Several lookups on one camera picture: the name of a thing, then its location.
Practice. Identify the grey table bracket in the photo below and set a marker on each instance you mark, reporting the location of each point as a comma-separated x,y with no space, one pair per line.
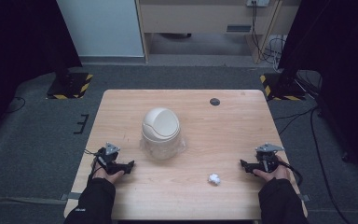
304,198
71,196

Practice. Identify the black curtain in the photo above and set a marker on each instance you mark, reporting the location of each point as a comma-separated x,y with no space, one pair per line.
18,46
338,62

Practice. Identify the light wooden cabinet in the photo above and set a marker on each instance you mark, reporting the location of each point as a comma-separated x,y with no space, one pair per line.
199,18

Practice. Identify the person's right hand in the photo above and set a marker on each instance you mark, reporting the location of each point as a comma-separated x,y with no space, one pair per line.
281,172

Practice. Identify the white panel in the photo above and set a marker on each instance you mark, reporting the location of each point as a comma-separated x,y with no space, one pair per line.
101,28

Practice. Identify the white swing-lid trash bin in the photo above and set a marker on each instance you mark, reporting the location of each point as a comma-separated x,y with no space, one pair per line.
161,130

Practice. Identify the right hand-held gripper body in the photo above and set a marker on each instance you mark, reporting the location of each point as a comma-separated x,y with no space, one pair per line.
268,160

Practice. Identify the grey power strip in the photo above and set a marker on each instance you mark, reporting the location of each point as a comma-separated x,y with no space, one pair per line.
258,2

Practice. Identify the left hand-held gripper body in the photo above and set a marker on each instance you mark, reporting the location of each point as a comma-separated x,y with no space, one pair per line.
108,158

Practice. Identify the white paper ball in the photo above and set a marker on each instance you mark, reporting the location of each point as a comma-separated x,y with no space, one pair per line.
214,179

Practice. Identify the person's left hand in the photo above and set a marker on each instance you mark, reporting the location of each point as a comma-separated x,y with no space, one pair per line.
109,177

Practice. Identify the black yellow-striped stand base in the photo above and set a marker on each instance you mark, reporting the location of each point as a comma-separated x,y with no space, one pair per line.
281,88
70,87

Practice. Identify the black round table grommet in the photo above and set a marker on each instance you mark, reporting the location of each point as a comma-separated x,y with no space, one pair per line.
214,101

